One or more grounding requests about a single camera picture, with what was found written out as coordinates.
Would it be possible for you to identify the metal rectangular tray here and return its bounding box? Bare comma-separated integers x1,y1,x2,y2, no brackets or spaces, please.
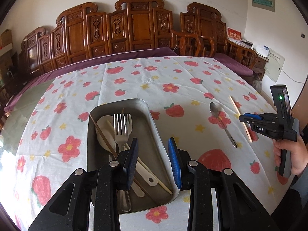
87,99,179,212

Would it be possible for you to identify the white wall distribution panel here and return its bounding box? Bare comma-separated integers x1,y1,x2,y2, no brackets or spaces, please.
265,49,285,82

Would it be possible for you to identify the stainless steel spoon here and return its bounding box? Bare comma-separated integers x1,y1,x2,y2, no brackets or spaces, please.
209,102,238,148

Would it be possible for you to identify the purple armchair cushion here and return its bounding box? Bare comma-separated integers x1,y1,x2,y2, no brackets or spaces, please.
214,53,253,76

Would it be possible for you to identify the carved wooden armchair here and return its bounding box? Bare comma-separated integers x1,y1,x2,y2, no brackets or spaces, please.
180,2,257,69

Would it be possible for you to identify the red gift box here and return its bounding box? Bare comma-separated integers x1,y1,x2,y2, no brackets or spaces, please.
227,27,242,42

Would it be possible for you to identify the white telephone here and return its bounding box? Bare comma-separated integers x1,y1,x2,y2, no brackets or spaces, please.
255,44,270,58

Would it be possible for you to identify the carved wooden sofa bench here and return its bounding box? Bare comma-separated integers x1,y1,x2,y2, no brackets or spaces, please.
18,0,205,78

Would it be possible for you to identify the wooden side table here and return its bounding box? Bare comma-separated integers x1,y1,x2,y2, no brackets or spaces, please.
253,55,269,80

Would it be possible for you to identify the green wall panel box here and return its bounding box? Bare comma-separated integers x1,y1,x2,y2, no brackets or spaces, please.
252,0,275,12

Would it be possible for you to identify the purple bench cushion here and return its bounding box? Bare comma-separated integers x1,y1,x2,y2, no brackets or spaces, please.
4,47,179,113

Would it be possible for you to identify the strawberry flower tablecloth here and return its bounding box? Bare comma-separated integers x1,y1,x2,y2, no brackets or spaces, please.
12,57,291,230

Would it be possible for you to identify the person's right hand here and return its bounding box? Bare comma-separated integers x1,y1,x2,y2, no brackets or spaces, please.
273,135,307,177

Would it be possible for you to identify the stainless steel fork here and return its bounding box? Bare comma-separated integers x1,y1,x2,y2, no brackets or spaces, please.
113,113,131,212

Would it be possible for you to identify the wooden chopstick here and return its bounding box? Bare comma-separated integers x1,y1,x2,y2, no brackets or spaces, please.
228,95,253,143
90,115,158,204
105,120,173,195

